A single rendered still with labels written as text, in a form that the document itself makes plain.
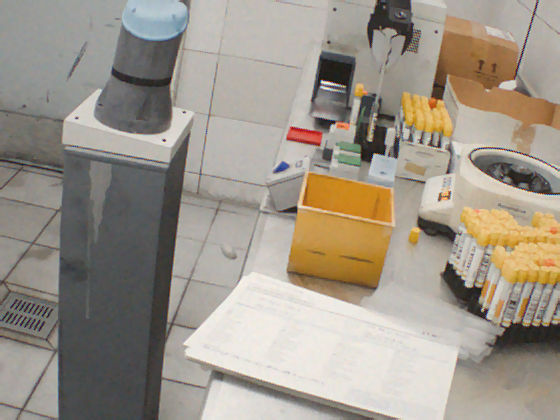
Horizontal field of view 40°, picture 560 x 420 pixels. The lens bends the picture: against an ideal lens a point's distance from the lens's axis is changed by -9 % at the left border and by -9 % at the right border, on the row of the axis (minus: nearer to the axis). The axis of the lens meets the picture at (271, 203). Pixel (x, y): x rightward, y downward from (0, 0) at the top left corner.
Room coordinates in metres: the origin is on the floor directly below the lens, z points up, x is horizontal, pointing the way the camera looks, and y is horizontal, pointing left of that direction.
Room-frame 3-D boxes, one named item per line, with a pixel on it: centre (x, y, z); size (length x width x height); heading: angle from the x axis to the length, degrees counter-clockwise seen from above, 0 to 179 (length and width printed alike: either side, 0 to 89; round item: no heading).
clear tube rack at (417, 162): (1.56, -0.27, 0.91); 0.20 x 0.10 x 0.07; 178
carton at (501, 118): (1.66, -0.47, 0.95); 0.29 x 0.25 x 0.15; 88
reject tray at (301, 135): (1.58, -0.04, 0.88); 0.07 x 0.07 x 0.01; 88
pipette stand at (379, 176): (1.23, -0.16, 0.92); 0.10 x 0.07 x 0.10; 173
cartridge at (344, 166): (1.32, -0.11, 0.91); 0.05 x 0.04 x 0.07; 88
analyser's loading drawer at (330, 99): (1.77, -0.09, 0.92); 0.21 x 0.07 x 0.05; 178
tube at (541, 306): (0.93, -0.39, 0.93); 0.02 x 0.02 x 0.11
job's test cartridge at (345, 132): (1.46, -0.10, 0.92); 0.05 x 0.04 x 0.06; 86
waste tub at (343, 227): (1.08, -0.10, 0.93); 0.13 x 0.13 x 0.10; 87
